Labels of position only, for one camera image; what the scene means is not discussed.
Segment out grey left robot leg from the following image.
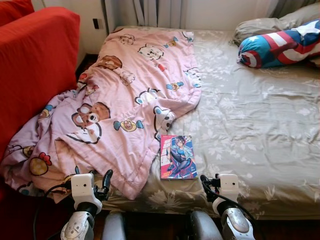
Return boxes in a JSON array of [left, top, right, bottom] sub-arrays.
[[102, 212, 127, 240]]

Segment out grey robot leg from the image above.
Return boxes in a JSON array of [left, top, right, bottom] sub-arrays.
[[102, 212, 127, 240], [187, 210, 223, 240]]

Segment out anime cover book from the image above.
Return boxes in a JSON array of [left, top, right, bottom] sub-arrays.
[[160, 134, 198, 181]]

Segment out grey right robot leg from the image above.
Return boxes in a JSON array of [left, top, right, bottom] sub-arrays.
[[187, 210, 223, 240]]

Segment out bed with grey floral sheet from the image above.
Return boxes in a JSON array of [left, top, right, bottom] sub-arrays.
[[75, 25, 320, 221]]

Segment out pink cartoon print blanket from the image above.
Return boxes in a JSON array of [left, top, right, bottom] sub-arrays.
[[0, 27, 202, 201]]

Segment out large red covered mattress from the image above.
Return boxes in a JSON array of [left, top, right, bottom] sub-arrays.
[[0, 6, 81, 161]]

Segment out blue red white bolster pillow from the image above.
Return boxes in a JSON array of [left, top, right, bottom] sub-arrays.
[[237, 19, 320, 69]]

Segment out grey pillow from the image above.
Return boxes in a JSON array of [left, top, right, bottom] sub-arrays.
[[234, 2, 320, 46]]

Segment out grey curtain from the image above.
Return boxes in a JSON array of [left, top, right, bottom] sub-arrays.
[[105, 0, 188, 28]]

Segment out red fabric cushion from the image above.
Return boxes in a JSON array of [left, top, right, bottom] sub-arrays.
[[0, 0, 35, 27]]

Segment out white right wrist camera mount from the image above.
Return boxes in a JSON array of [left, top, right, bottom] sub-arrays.
[[216, 173, 240, 203]]

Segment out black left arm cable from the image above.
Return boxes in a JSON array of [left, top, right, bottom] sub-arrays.
[[32, 182, 73, 240]]

